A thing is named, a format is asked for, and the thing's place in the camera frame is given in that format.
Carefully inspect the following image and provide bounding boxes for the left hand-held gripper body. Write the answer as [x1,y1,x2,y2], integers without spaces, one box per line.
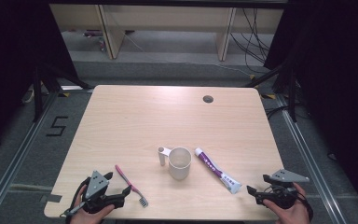
[81,170,126,215]

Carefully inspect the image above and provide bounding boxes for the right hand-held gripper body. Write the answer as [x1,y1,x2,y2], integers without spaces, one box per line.
[260,168,310,210]

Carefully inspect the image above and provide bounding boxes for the pink toothbrush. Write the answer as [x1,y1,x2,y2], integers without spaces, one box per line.
[115,164,149,209]

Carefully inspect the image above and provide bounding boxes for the white and purple toothpaste tube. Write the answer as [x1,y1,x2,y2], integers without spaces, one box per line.
[194,147,242,195]

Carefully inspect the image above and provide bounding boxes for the white cup with holder handle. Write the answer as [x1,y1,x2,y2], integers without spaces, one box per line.
[157,146,193,181]

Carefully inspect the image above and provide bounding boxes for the person's left hand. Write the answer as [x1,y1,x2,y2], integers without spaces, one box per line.
[69,187,116,224]

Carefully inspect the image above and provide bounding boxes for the person's right hand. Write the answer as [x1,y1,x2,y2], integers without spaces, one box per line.
[262,182,310,224]

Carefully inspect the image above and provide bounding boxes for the grey tape strip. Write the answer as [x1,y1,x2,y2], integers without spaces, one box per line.
[39,193,63,203]

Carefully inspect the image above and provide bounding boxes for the black metal stand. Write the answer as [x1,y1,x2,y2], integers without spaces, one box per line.
[244,58,298,123]
[32,62,91,123]

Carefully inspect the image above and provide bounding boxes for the black curtain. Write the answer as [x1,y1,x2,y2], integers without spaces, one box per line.
[0,0,79,157]
[263,0,358,216]

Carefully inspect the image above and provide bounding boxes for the light wooden shelf unit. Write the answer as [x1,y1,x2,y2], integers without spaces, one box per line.
[49,4,284,62]

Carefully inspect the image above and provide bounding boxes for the aluminium floor rail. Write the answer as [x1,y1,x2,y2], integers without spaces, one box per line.
[275,92,347,224]
[0,91,59,224]

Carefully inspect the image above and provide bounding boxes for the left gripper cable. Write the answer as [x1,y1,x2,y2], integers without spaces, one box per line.
[60,176,91,218]

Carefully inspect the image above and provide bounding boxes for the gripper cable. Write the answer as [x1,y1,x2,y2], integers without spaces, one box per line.
[296,187,314,223]
[60,176,91,218]

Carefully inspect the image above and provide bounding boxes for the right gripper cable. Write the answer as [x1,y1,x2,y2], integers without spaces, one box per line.
[296,187,314,223]

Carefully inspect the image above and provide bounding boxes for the bundle of black cables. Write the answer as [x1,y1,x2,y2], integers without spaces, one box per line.
[229,7,275,75]

